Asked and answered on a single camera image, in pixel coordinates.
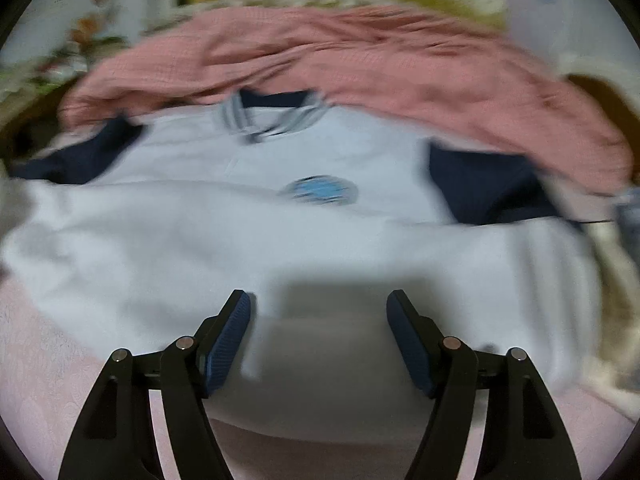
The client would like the pink bed sheet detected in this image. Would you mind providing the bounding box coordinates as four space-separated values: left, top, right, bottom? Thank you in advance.
0 275 640 480

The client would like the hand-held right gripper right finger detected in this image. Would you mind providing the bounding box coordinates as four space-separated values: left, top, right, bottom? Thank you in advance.
386 289 583 480

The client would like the cream folded garment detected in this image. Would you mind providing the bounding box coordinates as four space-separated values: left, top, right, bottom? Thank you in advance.
582 220 640 411

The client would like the pink checked quilt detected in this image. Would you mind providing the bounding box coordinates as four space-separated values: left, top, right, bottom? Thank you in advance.
59 5 632 196

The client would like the white and navy jacket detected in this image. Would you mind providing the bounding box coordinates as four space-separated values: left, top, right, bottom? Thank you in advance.
0 89 603 448

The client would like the blue plaid shirt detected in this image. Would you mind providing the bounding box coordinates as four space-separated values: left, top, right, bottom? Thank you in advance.
614 189 640 243

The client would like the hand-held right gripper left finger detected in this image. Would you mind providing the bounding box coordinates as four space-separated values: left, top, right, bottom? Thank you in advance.
57 289 252 480

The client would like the white and brown headboard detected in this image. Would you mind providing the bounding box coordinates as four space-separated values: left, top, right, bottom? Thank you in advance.
557 55 640 181

